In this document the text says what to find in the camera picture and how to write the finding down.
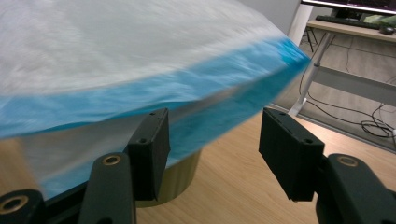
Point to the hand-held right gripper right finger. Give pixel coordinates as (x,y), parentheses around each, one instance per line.
(289,155)

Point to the computer monitor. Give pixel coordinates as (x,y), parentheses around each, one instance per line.
(358,4)

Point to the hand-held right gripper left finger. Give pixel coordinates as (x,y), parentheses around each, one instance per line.
(149,155)

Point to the white metal-legged desk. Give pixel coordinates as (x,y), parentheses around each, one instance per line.
(358,84)

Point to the black keyboard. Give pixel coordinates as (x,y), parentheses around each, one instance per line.
(345,21)

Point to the black computer mouse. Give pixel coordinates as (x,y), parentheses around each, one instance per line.
(387,30)

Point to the green plastic bin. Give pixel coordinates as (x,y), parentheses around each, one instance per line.
(180,177)

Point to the white plastic bag blue edge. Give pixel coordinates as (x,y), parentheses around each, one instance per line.
(124,46)

